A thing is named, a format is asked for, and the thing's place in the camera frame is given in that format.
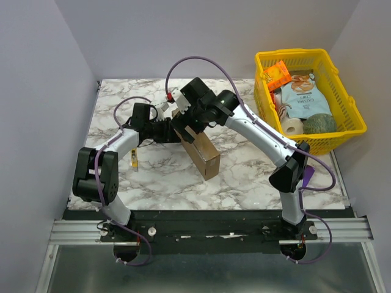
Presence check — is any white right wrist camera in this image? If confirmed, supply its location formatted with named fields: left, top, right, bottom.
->
left=166, top=91, right=191, bottom=114

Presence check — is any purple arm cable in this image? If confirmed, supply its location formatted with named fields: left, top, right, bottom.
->
left=95, top=96, right=153, bottom=267
left=165, top=56, right=337, bottom=265

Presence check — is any orange snack box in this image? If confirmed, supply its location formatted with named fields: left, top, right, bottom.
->
left=263, top=60, right=292, bottom=92

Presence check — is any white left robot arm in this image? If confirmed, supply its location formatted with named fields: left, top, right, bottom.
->
left=72, top=103, right=181, bottom=241

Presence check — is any red white striped package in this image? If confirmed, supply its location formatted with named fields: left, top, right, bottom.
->
left=271, top=89, right=290, bottom=121

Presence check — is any light blue chips bag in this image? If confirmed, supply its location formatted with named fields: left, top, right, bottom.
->
left=281, top=70, right=332, bottom=120

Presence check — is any brown cardboard express box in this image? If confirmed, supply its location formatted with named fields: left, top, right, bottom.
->
left=175, top=127, right=221, bottom=181

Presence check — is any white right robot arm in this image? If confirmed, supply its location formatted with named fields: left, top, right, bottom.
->
left=167, top=78, right=309, bottom=239

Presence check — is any purple white box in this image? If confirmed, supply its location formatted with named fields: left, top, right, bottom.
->
left=302, top=165, right=315, bottom=187

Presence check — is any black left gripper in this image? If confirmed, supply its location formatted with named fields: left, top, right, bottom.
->
left=145, top=117, right=182, bottom=143

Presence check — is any aluminium rail frame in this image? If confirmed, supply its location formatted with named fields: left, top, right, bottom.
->
left=33, top=152, right=386, bottom=293

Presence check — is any yellow plastic basket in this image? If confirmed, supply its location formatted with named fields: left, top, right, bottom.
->
left=254, top=48, right=367, bottom=156

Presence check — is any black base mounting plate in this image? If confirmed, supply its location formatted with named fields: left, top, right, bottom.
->
left=50, top=208, right=362, bottom=260

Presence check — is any yellow utility knife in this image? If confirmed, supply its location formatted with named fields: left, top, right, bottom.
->
left=130, top=148, right=139, bottom=172

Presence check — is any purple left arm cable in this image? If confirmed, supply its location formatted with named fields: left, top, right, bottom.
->
left=95, top=96, right=153, bottom=267

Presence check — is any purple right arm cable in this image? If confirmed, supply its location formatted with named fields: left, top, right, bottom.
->
left=165, top=56, right=337, bottom=265

